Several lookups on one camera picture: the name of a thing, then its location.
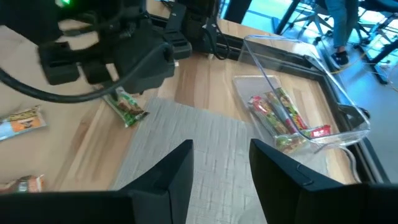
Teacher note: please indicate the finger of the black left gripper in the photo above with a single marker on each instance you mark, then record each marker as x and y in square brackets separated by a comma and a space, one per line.
[59, 65]
[94, 73]

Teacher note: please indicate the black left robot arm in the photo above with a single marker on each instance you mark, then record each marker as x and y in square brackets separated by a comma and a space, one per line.
[196, 18]

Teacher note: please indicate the clear plastic bin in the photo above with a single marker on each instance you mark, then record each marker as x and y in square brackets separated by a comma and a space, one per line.
[354, 165]
[311, 77]

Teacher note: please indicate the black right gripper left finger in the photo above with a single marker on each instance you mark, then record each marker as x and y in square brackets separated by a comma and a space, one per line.
[149, 199]

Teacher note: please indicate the green snack packet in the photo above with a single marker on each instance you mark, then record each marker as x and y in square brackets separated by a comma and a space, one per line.
[127, 109]

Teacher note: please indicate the person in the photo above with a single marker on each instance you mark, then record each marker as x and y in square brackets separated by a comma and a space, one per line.
[339, 25]

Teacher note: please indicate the black table clamp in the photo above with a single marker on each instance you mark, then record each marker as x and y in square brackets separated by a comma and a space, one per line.
[357, 115]

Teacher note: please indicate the grey woven placemat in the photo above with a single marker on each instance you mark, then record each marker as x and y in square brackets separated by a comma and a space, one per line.
[217, 140]

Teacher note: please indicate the black office chair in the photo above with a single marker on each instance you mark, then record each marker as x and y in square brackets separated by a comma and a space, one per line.
[311, 23]

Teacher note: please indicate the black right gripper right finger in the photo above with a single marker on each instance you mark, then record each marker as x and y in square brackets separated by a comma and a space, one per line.
[304, 199]

